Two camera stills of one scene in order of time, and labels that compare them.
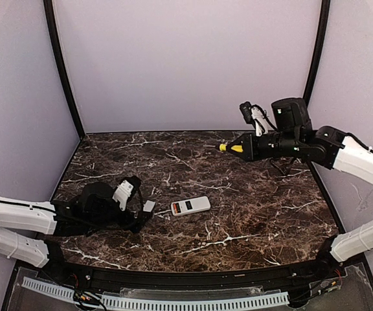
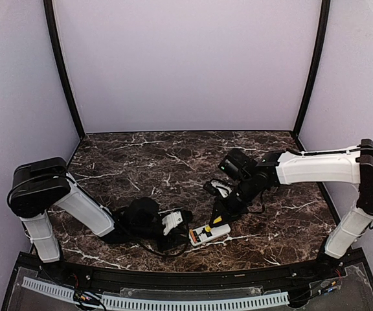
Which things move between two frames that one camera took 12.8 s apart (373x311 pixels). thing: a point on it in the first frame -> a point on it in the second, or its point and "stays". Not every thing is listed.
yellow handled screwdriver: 236,148 -> 206,230
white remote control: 190,205 -> 203,236
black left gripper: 138,220 -> 180,230
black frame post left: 51,20 stays
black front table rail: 191,278 stays
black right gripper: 254,147 -> 225,205
